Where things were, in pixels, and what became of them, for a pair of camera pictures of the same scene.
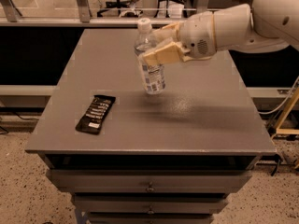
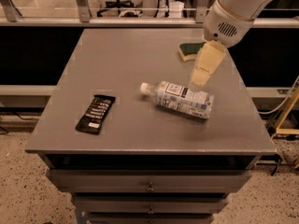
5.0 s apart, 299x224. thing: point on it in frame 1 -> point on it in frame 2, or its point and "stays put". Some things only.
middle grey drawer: (150, 203) stays put
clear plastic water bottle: (154, 79) -> (176, 97)
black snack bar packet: (93, 116) stays put
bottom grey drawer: (152, 219) stays put
